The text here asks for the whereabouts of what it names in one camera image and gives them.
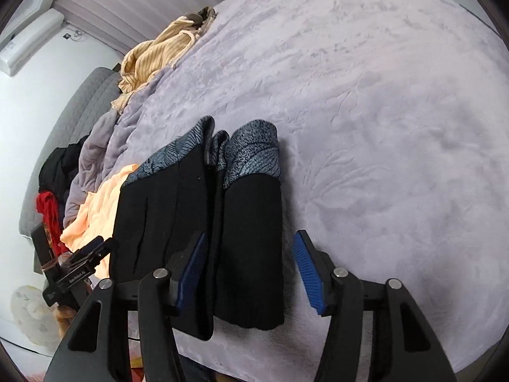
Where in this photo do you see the purple plush blanket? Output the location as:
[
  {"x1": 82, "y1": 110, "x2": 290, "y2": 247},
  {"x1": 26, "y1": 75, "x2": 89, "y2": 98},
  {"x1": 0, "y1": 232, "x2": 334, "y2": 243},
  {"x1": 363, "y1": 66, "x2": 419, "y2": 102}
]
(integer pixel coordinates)
[{"x1": 64, "y1": 0, "x2": 509, "y2": 382}]

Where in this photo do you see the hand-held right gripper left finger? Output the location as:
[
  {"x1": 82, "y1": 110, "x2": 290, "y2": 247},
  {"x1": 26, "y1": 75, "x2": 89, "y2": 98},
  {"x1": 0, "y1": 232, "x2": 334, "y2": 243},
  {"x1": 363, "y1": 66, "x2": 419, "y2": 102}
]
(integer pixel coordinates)
[{"x1": 42, "y1": 230, "x2": 209, "y2": 382}]

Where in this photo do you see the yellow ribbed garment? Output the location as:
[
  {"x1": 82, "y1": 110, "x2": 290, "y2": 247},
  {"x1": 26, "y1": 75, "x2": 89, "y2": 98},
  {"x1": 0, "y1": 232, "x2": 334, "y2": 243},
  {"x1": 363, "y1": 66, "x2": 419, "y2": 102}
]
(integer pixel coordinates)
[{"x1": 111, "y1": 16, "x2": 199, "y2": 110}]

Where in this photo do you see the dark brown grey garment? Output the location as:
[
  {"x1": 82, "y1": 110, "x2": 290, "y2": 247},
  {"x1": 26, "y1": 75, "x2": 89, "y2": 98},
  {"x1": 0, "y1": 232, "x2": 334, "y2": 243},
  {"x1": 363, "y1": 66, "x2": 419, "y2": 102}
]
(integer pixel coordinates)
[{"x1": 187, "y1": 6, "x2": 217, "y2": 34}]

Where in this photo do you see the red cloth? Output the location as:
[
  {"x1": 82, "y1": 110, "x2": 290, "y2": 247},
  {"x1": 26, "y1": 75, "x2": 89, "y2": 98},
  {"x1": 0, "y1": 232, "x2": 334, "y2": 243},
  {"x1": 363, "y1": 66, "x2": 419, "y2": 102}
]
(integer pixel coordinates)
[{"x1": 36, "y1": 191, "x2": 70, "y2": 257}]

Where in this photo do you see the black pants grey patterned waistband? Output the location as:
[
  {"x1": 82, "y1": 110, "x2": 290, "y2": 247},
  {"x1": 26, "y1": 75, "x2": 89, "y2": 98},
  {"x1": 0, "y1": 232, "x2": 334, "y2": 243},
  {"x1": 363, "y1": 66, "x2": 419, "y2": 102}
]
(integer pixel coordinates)
[{"x1": 108, "y1": 115, "x2": 286, "y2": 341}]

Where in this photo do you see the white air conditioner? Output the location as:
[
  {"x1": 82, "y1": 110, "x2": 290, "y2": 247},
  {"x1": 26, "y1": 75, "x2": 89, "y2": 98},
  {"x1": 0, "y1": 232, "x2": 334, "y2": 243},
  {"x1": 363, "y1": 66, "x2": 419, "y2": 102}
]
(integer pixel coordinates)
[{"x1": 0, "y1": 10, "x2": 65, "y2": 75}]

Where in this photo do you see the pale pleated curtain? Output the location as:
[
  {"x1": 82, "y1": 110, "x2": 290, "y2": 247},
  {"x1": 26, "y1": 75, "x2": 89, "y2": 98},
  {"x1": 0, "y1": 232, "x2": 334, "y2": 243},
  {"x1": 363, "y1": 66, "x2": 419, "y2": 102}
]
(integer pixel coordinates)
[{"x1": 52, "y1": 0, "x2": 255, "y2": 52}]

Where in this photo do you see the person's left hand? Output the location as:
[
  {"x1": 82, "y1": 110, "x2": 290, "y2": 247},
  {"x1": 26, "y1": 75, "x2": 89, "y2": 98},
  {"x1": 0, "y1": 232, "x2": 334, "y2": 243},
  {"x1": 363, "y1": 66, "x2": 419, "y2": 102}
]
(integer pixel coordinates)
[{"x1": 53, "y1": 304, "x2": 82, "y2": 339}]

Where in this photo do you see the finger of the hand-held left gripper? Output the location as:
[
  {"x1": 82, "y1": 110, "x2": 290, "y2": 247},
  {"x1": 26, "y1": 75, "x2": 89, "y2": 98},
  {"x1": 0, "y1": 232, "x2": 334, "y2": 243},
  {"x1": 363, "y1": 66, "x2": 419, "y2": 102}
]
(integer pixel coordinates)
[
  {"x1": 93, "y1": 238, "x2": 120, "y2": 261},
  {"x1": 71, "y1": 236, "x2": 105, "y2": 261}
]

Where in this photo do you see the dark brown box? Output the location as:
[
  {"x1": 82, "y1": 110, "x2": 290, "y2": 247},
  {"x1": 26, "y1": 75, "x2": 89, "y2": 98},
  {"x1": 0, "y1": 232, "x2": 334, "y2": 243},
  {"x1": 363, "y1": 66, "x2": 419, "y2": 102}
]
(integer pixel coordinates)
[{"x1": 31, "y1": 223, "x2": 60, "y2": 277}]

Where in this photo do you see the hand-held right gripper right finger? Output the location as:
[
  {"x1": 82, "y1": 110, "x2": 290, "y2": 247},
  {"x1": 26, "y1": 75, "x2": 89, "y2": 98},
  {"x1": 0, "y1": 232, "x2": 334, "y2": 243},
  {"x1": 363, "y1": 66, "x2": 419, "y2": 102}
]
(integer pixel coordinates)
[{"x1": 291, "y1": 230, "x2": 458, "y2": 382}]

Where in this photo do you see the black cloth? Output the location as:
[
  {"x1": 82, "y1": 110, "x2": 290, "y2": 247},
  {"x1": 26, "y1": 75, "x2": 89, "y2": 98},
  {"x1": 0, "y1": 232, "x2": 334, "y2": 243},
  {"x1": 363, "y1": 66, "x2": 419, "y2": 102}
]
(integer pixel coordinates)
[{"x1": 38, "y1": 135, "x2": 90, "y2": 208}]

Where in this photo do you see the orange garment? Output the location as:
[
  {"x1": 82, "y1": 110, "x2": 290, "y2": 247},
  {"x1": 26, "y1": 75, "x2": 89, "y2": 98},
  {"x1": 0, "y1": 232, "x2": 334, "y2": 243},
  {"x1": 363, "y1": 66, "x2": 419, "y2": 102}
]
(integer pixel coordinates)
[{"x1": 59, "y1": 163, "x2": 140, "y2": 283}]

